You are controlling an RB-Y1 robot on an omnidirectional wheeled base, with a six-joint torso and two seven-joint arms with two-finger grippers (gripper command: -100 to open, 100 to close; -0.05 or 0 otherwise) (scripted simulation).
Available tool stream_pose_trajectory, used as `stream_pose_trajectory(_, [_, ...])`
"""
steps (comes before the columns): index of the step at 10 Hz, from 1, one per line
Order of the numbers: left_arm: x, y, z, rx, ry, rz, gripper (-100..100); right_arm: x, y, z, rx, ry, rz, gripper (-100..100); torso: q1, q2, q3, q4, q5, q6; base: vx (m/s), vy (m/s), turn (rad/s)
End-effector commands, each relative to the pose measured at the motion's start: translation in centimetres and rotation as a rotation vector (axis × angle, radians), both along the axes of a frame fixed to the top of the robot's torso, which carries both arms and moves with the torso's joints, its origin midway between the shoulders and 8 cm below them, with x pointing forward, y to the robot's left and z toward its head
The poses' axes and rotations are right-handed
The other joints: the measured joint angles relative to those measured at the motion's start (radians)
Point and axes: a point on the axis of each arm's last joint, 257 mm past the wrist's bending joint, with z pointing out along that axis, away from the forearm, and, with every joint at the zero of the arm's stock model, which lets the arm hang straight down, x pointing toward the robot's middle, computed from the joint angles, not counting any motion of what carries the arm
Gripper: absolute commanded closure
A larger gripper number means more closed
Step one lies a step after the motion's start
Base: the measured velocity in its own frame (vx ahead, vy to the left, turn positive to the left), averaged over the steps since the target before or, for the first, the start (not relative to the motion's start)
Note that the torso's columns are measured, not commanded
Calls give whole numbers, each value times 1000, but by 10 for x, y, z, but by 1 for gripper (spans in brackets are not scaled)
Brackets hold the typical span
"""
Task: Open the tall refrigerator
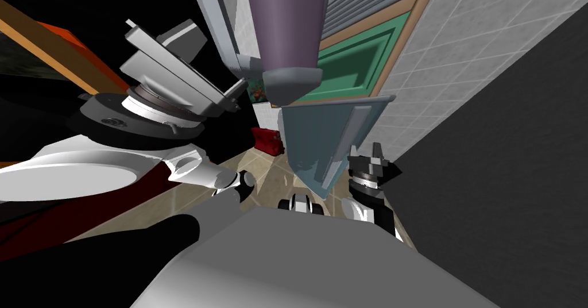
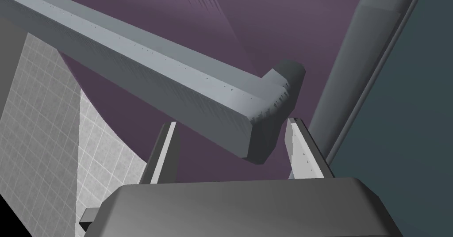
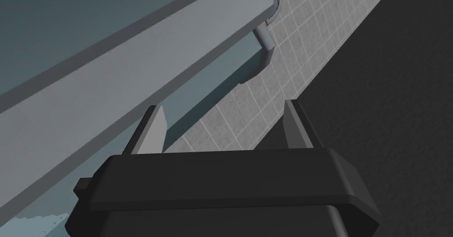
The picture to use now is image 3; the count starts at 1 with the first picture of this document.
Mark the blue-grey appliance door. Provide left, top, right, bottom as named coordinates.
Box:
left=0, top=0, right=282, bottom=237

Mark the grey bar handle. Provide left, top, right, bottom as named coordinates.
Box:
left=0, top=0, right=281, bottom=218

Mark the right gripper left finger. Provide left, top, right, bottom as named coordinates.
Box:
left=122, top=104, right=168, bottom=156

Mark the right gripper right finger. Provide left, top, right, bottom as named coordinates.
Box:
left=282, top=99, right=323, bottom=149

